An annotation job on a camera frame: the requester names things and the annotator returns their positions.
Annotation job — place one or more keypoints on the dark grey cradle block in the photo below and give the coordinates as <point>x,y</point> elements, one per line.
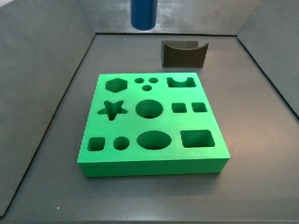
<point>183,53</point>

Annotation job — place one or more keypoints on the green shape sorter board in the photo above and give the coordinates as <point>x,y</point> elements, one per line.
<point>151,127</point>

